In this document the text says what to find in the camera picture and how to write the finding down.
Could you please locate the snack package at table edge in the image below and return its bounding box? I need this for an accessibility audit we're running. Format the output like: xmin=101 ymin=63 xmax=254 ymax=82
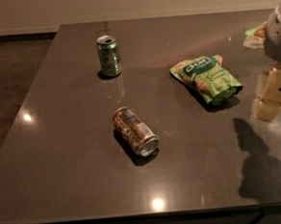
xmin=243 ymin=21 xmax=267 ymax=49

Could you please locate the green soda can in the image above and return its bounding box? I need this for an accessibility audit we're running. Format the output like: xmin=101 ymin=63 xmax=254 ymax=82
xmin=96 ymin=35 xmax=121 ymax=78

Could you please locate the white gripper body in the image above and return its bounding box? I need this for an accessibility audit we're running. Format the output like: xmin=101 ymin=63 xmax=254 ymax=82
xmin=264 ymin=0 xmax=281 ymax=62

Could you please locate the orange soda can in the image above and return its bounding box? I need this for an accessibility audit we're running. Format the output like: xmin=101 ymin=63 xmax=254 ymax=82
xmin=112 ymin=107 xmax=159 ymax=157

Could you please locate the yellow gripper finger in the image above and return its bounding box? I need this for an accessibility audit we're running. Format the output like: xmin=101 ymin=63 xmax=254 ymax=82
xmin=252 ymin=62 xmax=281 ymax=122

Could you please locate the green snack bag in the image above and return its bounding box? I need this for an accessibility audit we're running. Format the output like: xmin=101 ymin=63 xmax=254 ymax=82
xmin=170 ymin=55 xmax=243 ymax=106

